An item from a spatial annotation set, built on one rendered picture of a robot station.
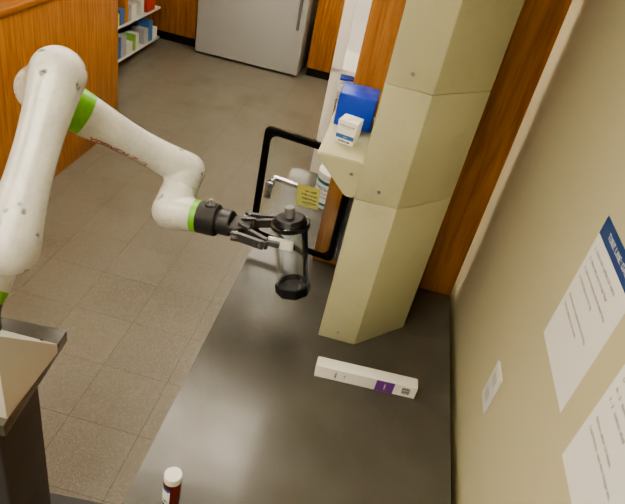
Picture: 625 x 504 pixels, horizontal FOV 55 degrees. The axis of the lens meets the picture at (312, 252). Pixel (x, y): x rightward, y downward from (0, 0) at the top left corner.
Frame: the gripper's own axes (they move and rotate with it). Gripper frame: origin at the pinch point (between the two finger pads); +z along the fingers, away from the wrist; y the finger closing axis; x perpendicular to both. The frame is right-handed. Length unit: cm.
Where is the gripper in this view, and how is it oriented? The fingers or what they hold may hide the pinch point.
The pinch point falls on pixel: (289, 236)
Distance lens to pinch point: 163.5
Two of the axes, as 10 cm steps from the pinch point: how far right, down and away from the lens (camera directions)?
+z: 9.7, 2.1, -1.4
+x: -1.1, 8.4, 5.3
